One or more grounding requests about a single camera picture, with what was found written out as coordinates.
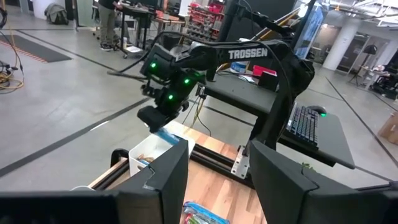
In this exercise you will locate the white pillar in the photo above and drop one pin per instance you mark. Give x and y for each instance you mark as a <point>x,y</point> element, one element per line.
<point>340,46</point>

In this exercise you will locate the black floor mat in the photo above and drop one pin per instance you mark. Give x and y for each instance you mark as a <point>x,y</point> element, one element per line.
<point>34,49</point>

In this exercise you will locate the red box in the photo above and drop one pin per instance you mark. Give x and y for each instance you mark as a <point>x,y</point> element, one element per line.
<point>264,71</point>

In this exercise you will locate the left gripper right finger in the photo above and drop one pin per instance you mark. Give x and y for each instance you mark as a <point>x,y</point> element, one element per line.
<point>286,196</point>

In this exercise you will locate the cardboard box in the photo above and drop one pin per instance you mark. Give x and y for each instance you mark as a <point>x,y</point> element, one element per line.
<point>390,129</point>

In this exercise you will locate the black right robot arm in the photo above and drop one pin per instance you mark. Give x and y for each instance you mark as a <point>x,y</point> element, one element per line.
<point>248,53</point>

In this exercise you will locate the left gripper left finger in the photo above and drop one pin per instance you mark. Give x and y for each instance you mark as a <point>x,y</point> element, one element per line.
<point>168,180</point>

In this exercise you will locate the computer monitor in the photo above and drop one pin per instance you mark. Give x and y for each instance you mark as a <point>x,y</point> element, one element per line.
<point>311,28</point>

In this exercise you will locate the background black table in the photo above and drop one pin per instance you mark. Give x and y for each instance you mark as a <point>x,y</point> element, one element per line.
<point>136,11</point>

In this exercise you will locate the small green plant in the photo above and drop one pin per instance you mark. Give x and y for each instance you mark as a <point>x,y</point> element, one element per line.
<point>306,165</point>

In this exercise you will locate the black side desk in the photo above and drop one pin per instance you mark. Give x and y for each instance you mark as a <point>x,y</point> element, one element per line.
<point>242,96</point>

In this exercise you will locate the red parts rack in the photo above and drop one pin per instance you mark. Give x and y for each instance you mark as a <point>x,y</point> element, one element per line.
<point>205,18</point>

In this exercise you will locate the blue white box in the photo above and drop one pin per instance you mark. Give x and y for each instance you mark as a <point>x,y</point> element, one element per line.
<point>238,67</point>

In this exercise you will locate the black table clamp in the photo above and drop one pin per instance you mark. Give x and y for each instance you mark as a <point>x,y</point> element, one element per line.
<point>116,155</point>

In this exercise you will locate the black computer mouse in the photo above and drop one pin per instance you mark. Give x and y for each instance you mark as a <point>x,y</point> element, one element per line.
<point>315,109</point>

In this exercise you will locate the backlit black keyboard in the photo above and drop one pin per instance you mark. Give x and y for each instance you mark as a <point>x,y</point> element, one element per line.
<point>303,124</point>

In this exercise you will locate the grey bag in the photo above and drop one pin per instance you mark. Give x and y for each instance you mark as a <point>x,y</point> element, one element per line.
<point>56,15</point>

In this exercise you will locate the white plastic bin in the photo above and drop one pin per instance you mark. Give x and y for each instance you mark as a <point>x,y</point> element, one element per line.
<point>149,146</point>

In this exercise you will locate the pale grey plastic bin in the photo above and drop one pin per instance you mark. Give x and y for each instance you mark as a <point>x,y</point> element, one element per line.
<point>82,188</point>

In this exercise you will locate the black aluminium table frame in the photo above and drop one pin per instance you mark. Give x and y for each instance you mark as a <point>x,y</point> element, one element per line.
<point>214,158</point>

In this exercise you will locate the blue brown granola bar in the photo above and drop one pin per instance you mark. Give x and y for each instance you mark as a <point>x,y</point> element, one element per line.
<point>202,211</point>

